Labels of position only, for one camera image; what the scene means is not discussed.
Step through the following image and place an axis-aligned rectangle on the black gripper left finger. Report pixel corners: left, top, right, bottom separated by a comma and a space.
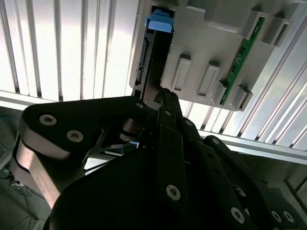
11, 95, 189, 213

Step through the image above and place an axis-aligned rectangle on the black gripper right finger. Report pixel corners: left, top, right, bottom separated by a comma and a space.
157, 88, 302, 230

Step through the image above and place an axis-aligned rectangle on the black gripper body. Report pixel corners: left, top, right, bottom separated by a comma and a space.
47, 147, 240, 230

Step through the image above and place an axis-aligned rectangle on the hard disk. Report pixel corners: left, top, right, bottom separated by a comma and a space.
119, 9, 177, 154

